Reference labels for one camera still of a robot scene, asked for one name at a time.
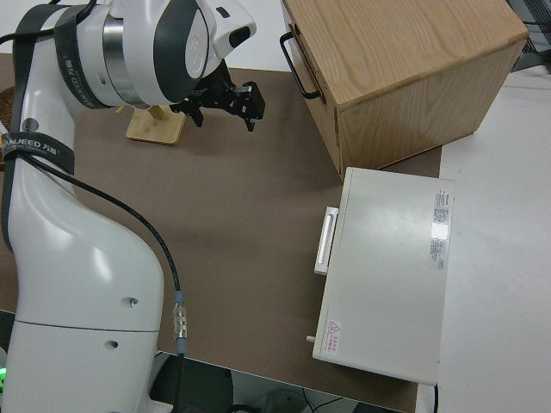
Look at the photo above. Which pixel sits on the wooden mug tree stand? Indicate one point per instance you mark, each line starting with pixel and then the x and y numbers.
pixel 155 129

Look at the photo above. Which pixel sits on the wooden cabinet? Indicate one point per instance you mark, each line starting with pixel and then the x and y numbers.
pixel 409 77

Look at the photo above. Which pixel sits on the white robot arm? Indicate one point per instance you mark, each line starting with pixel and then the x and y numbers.
pixel 86 258

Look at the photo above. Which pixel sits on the brown table mat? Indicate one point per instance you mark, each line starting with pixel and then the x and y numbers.
pixel 241 193

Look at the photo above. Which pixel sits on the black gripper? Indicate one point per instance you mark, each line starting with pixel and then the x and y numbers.
pixel 215 96

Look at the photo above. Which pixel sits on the brown wicker basket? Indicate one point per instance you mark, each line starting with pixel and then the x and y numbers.
pixel 5 105

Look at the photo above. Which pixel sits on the white toaster oven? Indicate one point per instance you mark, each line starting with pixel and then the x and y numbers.
pixel 387 275

